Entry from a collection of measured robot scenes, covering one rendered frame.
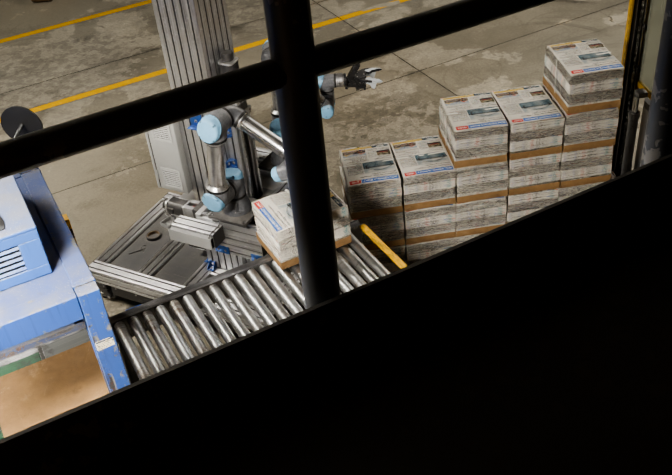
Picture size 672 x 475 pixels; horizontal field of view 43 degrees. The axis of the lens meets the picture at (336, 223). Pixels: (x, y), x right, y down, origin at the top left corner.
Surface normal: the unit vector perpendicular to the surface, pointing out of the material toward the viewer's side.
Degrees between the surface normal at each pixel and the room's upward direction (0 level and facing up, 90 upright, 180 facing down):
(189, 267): 0
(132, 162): 0
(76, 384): 0
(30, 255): 90
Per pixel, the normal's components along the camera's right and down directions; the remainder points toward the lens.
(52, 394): -0.08, -0.80
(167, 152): -0.45, 0.56
